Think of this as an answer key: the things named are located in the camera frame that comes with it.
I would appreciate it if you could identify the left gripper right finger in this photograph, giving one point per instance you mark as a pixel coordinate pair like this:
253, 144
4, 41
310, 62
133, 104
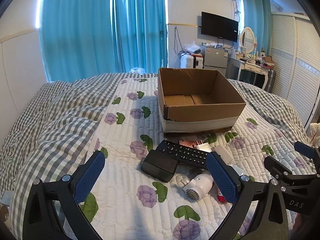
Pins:
269, 220

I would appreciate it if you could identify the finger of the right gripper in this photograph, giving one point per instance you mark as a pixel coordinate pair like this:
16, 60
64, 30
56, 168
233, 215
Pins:
277, 169
304, 149

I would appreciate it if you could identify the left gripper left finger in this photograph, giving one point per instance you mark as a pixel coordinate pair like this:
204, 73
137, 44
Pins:
40, 218

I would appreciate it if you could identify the white rectangular box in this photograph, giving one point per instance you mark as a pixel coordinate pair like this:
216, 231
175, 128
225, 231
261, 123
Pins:
224, 154

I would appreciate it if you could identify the white charger adapter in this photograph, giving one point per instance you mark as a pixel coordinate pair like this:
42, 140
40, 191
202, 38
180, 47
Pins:
205, 147

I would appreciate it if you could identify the white cylindrical plug device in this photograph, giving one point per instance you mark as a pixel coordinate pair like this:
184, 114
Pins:
195, 185

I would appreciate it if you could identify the red patterned card box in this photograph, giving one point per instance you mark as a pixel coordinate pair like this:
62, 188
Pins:
191, 144

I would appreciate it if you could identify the black remote control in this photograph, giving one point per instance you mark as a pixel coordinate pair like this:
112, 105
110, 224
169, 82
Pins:
184, 154

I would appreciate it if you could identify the small black box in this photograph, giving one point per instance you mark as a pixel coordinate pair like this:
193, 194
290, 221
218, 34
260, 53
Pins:
159, 166

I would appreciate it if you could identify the grey checkered bedsheet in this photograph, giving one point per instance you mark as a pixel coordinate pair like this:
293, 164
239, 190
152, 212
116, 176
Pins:
118, 114

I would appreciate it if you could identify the white floral quilt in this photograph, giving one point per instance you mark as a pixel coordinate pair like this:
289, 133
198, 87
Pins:
139, 193

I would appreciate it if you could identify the brown cardboard box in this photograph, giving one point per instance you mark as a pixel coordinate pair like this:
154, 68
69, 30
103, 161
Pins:
196, 101

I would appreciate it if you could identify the white dressing table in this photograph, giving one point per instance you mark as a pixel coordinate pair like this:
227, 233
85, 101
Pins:
253, 74

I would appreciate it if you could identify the white louvered wardrobe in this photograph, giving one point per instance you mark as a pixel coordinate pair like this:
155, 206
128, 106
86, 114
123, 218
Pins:
295, 52

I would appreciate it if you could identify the silver mini fridge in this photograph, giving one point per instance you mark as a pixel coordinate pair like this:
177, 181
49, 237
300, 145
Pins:
215, 59

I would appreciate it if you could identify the oval vanity mirror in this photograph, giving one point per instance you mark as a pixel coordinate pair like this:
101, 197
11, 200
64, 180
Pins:
248, 40

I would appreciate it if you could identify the white suitcase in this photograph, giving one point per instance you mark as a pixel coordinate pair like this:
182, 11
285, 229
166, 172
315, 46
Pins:
191, 61

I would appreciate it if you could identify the blue corner curtain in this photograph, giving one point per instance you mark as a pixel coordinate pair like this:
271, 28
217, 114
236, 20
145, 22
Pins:
257, 16

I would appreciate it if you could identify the clear water jug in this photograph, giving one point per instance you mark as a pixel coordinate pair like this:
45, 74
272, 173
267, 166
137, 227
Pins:
138, 70

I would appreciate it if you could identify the blue window curtain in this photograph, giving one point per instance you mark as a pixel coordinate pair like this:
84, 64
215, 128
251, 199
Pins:
85, 38

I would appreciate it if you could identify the black wall television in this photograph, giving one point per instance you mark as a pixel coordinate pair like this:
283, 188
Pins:
219, 26

